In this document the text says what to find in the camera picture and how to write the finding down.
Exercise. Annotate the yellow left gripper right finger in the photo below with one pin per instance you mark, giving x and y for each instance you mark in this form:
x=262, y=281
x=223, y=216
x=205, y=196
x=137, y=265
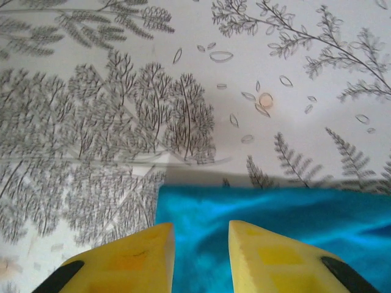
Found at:
x=275, y=265

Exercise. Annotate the blue t-shirt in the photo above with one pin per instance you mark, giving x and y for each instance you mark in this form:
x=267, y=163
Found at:
x=275, y=213

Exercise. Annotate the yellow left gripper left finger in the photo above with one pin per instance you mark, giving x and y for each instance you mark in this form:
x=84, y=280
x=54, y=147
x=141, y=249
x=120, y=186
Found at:
x=122, y=268

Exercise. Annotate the floral tablecloth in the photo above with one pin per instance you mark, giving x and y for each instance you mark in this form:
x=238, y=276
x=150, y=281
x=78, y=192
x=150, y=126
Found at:
x=183, y=107

